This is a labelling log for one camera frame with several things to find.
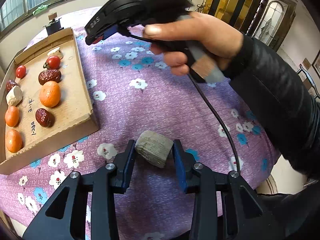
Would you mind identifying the glass panel door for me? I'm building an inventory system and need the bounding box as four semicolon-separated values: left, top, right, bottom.
247;0;296;51

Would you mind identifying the small orange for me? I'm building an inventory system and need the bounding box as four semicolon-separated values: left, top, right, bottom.
5;129;23;153
5;106;20;127

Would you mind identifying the green cloth on windowsill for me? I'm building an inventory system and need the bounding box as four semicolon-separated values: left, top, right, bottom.
33;4;48;16

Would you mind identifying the small red date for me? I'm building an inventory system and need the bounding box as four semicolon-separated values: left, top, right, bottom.
6;80;18;92

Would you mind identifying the small orange upper left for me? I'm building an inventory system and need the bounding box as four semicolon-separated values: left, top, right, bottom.
5;106;20;127

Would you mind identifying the red tomato with stem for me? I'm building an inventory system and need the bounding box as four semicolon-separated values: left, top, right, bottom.
43;55;61;69

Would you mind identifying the cardboard tray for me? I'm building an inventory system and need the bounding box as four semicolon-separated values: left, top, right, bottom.
1;28;99;175

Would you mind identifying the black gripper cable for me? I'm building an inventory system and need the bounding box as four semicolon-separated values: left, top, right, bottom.
127;28;241;174

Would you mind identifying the small orange lower left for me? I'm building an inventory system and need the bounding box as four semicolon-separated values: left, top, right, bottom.
5;129;23;153

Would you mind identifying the red date in tray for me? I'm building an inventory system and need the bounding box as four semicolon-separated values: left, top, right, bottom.
35;108;55;127

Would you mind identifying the large red date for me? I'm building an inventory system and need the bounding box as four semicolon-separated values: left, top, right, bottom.
38;69;62;85

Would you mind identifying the large orange in tray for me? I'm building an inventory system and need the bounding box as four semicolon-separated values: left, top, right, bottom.
39;81;61;108

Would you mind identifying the purple floral tablecloth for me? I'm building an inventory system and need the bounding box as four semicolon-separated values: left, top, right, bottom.
1;28;279;225

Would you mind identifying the black cup with roll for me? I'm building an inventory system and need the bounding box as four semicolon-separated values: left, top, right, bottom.
45;12;64;36

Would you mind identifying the person's black sleeve forearm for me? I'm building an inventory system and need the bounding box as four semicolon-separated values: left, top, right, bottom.
223;36;319;179

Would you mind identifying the person's right hand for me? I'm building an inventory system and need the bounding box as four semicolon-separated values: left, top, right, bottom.
143;12;244;79

